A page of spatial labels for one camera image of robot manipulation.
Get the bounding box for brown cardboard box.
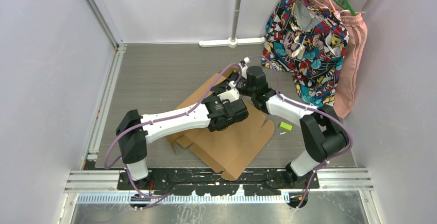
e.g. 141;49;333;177
165;66;275;181

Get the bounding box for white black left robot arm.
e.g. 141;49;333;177
115;71;248;189

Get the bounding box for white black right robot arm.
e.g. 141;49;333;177
237;66;352;188

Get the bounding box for white rack stand with pole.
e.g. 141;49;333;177
198;0;265;48

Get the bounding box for small green block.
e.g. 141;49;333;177
279;122;293;132

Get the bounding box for colourful cartoon print garment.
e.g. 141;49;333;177
261;0;349;107

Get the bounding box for pink garment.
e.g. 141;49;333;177
332;0;368;118

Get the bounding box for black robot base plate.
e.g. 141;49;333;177
116;168;320;208

